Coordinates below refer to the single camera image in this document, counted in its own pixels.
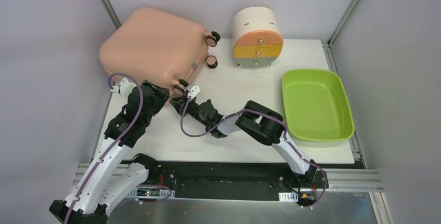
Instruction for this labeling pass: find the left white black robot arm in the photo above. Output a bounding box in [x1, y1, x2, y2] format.
[49, 77, 170, 223]

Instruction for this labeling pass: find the cream three-drawer round cabinet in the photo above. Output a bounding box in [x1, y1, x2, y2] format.
[231, 6, 283, 68]

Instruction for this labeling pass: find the green plastic tray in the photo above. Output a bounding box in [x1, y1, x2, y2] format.
[282, 69, 355, 142]

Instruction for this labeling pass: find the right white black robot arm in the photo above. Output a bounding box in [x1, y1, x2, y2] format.
[170, 96, 317, 188]

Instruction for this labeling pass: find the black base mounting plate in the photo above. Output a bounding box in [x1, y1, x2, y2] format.
[143, 161, 328, 201]

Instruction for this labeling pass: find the pink hard-shell suitcase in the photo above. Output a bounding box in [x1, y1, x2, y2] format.
[98, 7, 221, 90]

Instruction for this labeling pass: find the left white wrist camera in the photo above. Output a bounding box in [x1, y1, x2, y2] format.
[110, 77, 137, 97]

